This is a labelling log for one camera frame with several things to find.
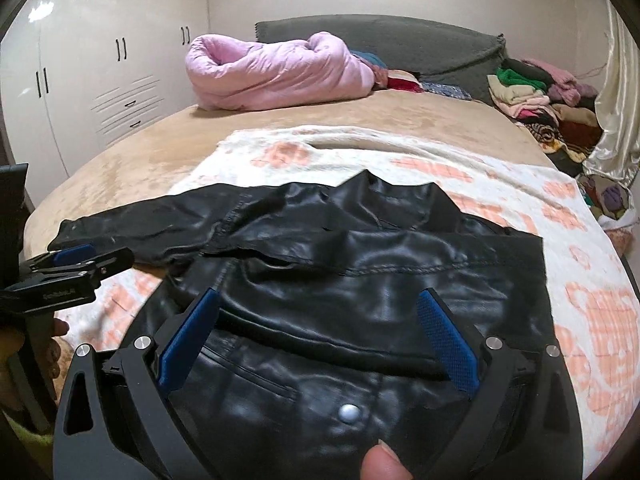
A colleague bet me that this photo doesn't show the person's left hand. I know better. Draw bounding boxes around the person's left hand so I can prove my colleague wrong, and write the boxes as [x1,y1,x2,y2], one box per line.
[0,317,71,412]

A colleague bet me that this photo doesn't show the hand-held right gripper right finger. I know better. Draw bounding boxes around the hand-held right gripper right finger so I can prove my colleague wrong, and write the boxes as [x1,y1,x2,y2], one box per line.
[416,287,586,480]

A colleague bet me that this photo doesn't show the grey headboard cushion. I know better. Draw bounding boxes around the grey headboard cushion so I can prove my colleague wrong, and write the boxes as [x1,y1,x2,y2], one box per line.
[253,14,507,104]

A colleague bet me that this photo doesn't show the blue patterned pillow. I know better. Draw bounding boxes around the blue patterned pillow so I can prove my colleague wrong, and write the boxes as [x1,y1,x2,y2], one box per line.
[419,80,474,102]

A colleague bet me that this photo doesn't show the bag of colourful clothes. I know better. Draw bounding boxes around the bag of colourful clothes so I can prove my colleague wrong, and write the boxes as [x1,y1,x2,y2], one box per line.
[576,172,635,232]

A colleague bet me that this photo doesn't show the black leather jacket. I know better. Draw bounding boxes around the black leather jacket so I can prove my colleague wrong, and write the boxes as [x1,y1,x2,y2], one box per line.
[47,170,557,480]

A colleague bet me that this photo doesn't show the red cloth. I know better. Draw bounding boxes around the red cloth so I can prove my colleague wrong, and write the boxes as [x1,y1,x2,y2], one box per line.
[372,67,427,96]

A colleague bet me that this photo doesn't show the person's left forearm green sleeve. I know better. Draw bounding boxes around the person's left forearm green sleeve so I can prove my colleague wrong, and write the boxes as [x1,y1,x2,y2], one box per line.
[0,407,53,463]

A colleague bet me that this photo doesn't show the pile of colourful clothes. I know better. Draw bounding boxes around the pile of colourful clothes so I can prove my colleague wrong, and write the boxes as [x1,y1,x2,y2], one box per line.
[486,56,605,177]

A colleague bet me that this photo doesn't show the beige bed sheet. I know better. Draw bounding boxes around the beige bed sheet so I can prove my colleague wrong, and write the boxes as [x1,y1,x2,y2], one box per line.
[24,87,557,267]

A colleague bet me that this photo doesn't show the teal cloth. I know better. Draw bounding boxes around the teal cloth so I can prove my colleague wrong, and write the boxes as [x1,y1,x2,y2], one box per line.
[349,50,389,71]

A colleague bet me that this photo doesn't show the white glossy wardrobe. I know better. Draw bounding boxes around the white glossy wardrobe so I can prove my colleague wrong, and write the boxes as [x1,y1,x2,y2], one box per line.
[0,0,212,211]

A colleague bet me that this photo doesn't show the cream satin curtain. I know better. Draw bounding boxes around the cream satin curtain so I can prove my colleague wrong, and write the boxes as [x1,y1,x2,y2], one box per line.
[581,0,640,192]

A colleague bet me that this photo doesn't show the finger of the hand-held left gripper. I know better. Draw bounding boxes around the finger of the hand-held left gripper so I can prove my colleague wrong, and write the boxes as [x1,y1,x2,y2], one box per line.
[27,243,97,274]
[22,246,136,287]

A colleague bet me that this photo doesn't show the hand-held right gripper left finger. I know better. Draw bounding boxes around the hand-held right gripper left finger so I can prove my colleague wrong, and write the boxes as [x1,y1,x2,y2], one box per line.
[52,287,223,480]

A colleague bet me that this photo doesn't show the white orange patterned blanket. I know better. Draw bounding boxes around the white orange patterned blanket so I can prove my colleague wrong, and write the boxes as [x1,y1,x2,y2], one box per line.
[50,124,640,466]

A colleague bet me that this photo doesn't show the pink quilt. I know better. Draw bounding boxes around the pink quilt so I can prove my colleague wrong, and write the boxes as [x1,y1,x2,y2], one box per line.
[184,31,377,112]

